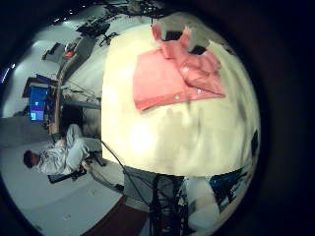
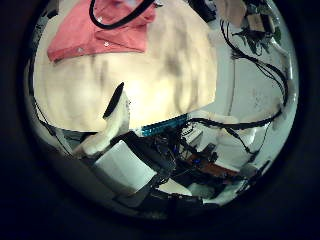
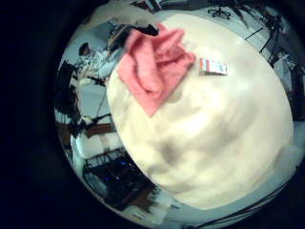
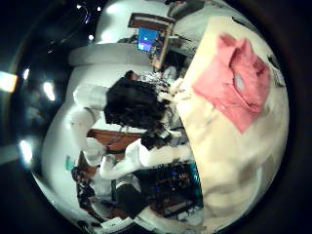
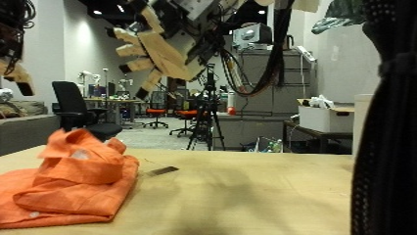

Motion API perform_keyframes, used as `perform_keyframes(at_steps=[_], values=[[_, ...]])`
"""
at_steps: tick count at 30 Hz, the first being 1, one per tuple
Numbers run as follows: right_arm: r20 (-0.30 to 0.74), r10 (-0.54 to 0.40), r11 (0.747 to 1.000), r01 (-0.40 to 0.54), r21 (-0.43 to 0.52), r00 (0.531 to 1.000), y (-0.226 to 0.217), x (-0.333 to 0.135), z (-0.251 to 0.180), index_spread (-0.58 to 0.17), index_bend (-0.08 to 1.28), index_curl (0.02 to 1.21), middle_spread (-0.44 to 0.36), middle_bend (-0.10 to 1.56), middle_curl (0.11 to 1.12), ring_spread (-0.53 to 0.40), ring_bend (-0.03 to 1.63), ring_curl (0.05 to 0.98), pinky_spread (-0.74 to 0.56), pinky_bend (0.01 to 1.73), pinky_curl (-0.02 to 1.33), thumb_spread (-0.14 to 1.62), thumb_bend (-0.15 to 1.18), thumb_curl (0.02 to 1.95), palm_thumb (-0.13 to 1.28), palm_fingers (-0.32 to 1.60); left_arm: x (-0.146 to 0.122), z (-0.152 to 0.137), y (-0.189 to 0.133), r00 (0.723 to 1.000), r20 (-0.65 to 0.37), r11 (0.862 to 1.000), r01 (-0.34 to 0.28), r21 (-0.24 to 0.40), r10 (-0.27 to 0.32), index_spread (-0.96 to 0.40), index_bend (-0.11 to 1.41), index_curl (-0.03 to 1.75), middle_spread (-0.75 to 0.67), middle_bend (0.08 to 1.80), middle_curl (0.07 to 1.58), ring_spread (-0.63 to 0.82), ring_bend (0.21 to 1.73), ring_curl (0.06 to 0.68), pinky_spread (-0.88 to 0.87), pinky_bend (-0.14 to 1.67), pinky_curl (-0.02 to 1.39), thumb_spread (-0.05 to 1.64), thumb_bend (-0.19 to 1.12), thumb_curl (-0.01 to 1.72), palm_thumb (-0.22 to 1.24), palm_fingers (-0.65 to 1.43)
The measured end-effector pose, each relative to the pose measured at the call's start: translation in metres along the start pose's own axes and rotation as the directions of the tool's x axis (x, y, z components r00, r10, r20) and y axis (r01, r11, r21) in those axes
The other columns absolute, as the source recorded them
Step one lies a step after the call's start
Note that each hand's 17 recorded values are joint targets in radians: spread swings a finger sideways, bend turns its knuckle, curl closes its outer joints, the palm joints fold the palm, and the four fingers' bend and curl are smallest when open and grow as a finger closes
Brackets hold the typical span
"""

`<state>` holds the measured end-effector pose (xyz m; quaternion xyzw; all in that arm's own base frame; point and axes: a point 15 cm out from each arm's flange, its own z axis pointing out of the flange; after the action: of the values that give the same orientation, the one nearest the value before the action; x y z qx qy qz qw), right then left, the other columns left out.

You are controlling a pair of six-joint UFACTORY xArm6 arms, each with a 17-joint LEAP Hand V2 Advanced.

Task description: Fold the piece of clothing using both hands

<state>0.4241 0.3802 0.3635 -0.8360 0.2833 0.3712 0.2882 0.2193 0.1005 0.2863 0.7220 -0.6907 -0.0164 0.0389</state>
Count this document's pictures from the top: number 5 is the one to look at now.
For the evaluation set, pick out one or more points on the orange button-up shirt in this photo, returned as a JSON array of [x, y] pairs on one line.
[[77, 182]]

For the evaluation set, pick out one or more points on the ceiling light panel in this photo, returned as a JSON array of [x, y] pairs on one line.
[[120, 8], [261, 11], [97, 12]]

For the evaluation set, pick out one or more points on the grey box appliance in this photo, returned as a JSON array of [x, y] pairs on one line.
[[252, 36]]

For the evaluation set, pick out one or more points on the crumpled white bag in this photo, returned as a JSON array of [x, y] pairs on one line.
[[5, 95]]

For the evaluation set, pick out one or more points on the orange seat office chair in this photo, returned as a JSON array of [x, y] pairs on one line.
[[187, 114], [156, 112]]

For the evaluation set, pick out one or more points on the wooden office desk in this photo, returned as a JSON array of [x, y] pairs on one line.
[[117, 102]]

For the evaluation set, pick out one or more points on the red ball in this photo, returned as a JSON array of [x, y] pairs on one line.
[[232, 111]]

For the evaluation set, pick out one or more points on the brown cushion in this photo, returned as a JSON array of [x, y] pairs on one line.
[[19, 109]]

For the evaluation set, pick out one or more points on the black office chair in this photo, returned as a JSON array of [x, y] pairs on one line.
[[73, 104]]

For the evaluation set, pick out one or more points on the copper kettle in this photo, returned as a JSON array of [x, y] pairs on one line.
[[290, 42]]

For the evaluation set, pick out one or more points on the low grey cabinet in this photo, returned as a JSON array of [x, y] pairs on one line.
[[243, 130]]

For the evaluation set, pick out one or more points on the white power strip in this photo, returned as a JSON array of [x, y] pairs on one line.
[[308, 54]]

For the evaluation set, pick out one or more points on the grey couch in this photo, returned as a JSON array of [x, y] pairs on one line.
[[25, 133]]

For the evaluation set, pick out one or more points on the tall grey filing cabinet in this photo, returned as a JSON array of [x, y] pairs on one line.
[[304, 91]]

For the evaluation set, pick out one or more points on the grey tape strip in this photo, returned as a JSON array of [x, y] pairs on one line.
[[161, 170]]

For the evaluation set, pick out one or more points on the green plastic bottle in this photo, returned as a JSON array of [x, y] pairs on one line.
[[278, 146]]

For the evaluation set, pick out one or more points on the dark green leafy plant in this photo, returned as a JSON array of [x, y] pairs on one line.
[[338, 19]]

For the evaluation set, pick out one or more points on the white storage box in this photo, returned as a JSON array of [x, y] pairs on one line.
[[321, 119]]

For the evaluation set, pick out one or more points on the dark wooden bench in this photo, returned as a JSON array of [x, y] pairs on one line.
[[321, 135]]

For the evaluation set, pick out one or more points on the black camera tripod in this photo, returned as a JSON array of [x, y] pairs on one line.
[[209, 114]]

